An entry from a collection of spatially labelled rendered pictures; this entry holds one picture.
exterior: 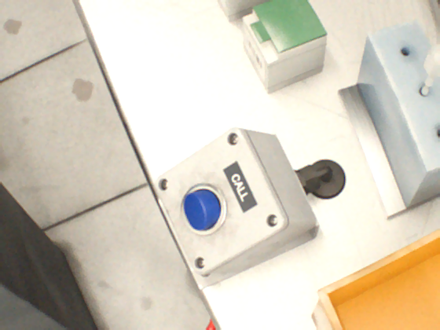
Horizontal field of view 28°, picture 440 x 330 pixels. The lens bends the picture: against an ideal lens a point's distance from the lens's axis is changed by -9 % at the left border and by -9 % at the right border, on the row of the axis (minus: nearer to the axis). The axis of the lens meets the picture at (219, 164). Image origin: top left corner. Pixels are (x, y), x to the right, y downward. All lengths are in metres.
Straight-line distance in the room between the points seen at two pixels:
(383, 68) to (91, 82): 1.11
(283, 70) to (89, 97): 1.02
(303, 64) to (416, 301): 0.19
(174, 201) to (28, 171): 1.04
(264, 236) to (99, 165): 1.04
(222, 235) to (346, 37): 0.20
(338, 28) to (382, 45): 0.12
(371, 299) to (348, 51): 0.19
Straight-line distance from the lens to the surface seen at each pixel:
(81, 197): 1.59
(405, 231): 0.66
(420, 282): 0.65
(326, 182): 0.66
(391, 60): 0.59
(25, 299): 0.97
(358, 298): 0.64
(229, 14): 0.69
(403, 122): 0.59
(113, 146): 1.61
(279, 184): 0.59
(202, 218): 0.58
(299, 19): 0.63
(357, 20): 0.71
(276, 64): 0.64
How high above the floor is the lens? 1.51
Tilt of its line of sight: 72 degrees down
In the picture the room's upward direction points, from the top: 7 degrees counter-clockwise
